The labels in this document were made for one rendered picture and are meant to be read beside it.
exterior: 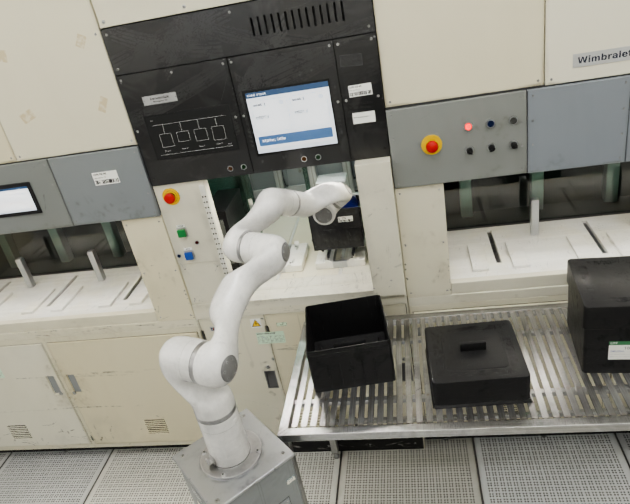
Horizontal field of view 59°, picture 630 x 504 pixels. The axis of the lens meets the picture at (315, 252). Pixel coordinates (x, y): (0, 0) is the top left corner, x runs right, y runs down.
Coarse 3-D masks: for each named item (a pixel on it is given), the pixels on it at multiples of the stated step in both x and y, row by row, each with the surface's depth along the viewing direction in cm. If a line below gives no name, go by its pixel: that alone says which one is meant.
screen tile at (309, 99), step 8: (296, 96) 185; (304, 96) 185; (312, 96) 184; (296, 104) 186; (304, 104) 186; (312, 104) 186; (320, 104) 185; (320, 112) 187; (328, 112) 186; (296, 120) 189; (304, 120) 189; (312, 120) 188; (320, 120) 188; (328, 120) 188
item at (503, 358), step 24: (432, 336) 188; (456, 336) 186; (480, 336) 184; (504, 336) 182; (432, 360) 178; (456, 360) 176; (480, 360) 174; (504, 360) 172; (432, 384) 170; (456, 384) 168; (480, 384) 167; (504, 384) 166; (528, 384) 166
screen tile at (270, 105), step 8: (256, 104) 188; (264, 104) 188; (272, 104) 187; (256, 112) 189; (264, 112) 189; (280, 112) 188; (288, 112) 188; (264, 120) 190; (272, 120) 190; (280, 120) 190; (288, 120) 189; (256, 128) 192; (264, 128) 192; (272, 128) 191; (280, 128) 191; (288, 128) 191
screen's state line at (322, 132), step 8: (320, 128) 189; (328, 128) 189; (264, 136) 193; (272, 136) 193; (280, 136) 192; (288, 136) 192; (296, 136) 192; (304, 136) 191; (312, 136) 191; (320, 136) 191; (328, 136) 190; (264, 144) 194; (272, 144) 194
